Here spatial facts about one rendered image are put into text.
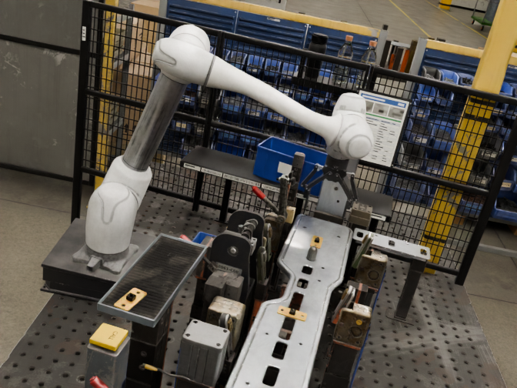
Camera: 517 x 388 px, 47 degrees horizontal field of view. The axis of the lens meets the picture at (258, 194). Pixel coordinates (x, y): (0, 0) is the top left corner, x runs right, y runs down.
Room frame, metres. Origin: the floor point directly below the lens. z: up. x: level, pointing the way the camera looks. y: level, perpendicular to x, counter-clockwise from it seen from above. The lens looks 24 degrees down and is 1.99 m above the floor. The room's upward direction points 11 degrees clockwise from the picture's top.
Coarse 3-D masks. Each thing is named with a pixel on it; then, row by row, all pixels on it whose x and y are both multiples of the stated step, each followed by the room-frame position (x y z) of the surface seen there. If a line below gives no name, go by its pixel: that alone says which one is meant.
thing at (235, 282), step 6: (216, 270) 1.45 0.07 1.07; (222, 276) 1.42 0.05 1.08; (228, 276) 1.42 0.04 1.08; (234, 276) 1.43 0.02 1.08; (240, 276) 1.43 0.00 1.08; (228, 282) 1.40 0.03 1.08; (234, 282) 1.40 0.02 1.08; (240, 282) 1.41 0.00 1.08; (228, 288) 1.38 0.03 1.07; (234, 288) 1.38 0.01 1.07; (240, 288) 1.41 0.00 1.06; (228, 294) 1.39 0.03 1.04; (234, 294) 1.38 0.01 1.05; (240, 294) 1.43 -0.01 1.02
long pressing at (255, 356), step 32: (320, 224) 2.02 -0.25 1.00; (288, 256) 1.73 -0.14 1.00; (320, 256) 1.78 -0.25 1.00; (288, 288) 1.54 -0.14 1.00; (320, 288) 1.58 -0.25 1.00; (256, 320) 1.35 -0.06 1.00; (320, 320) 1.42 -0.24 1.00; (256, 352) 1.22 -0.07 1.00; (288, 352) 1.25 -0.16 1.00; (256, 384) 1.10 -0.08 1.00; (288, 384) 1.13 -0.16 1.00
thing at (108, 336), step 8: (104, 328) 1.00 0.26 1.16; (112, 328) 1.01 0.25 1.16; (120, 328) 1.01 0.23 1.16; (96, 336) 0.97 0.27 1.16; (104, 336) 0.98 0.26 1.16; (112, 336) 0.98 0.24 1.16; (120, 336) 0.99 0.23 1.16; (96, 344) 0.96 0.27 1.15; (104, 344) 0.96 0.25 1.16; (112, 344) 0.96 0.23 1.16; (120, 344) 0.97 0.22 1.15
